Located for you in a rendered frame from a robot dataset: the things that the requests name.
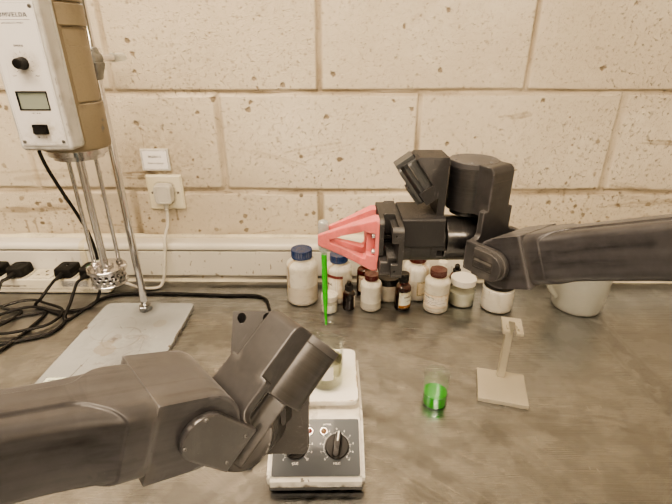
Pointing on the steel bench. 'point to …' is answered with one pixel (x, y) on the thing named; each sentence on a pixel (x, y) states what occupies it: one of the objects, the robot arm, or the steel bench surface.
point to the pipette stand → (505, 390)
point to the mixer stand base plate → (120, 337)
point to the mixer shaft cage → (113, 273)
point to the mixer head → (52, 79)
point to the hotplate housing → (326, 477)
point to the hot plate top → (348, 392)
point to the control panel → (309, 464)
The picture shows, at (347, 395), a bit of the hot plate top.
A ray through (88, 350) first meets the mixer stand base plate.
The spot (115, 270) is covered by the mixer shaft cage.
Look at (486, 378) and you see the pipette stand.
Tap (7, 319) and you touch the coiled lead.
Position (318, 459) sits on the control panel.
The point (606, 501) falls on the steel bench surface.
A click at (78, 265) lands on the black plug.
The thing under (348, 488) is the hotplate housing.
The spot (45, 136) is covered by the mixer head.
